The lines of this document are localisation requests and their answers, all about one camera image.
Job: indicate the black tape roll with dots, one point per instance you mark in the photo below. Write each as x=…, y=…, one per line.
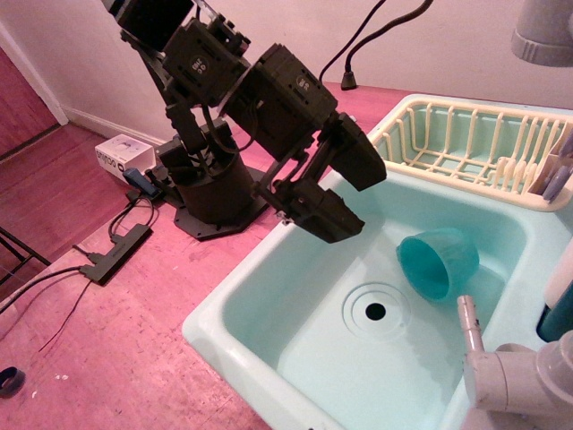
x=12, y=380

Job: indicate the white teal soap bottle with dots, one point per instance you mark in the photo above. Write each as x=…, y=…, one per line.
x=556, y=318

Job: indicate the grey pipe fitting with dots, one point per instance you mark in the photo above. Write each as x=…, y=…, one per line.
x=543, y=33

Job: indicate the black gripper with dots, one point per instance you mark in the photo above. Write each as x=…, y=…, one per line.
x=281, y=104

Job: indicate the cream dish drying rack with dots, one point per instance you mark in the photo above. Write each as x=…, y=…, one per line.
x=501, y=151

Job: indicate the white toy faucet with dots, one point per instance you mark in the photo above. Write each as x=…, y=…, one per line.
x=513, y=378

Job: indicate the blue black adapter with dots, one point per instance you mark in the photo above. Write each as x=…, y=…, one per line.
x=135, y=178

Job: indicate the teal plastic cup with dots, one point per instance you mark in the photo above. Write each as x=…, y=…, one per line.
x=438, y=263

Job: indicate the mint green toy sink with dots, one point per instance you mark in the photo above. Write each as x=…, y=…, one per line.
x=319, y=336

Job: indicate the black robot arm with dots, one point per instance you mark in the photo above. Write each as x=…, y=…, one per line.
x=247, y=135

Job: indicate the purple utensils in rack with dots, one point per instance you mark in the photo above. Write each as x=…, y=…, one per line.
x=560, y=173

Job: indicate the white cardboard box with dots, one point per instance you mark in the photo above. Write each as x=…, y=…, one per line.
x=123, y=152

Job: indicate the black usb hub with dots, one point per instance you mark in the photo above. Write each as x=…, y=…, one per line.
x=105, y=266

